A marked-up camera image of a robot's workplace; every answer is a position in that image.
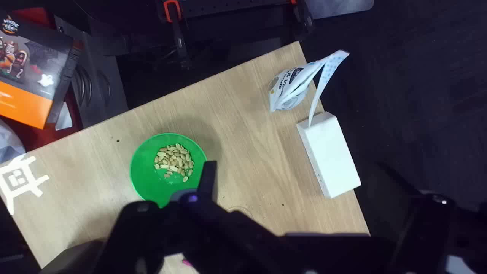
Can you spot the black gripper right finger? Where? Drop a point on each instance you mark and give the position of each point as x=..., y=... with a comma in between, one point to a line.
x=426, y=238

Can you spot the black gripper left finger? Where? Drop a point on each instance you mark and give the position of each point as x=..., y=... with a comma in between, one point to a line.
x=208, y=177

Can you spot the white almond snack package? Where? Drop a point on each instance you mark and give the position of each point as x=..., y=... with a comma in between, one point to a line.
x=289, y=86

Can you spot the pile of nuts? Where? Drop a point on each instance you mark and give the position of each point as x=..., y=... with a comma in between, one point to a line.
x=175, y=162

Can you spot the green plastic bowl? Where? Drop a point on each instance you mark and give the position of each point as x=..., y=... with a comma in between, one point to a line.
x=146, y=177

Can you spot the white power strip box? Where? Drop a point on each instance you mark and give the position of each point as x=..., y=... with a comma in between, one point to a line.
x=329, y=153

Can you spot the white plastic bag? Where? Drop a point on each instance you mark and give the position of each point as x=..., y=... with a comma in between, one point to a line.
x=7, y=145

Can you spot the orange and dark game box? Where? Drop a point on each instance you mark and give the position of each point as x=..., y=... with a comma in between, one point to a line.
x=24, y=66

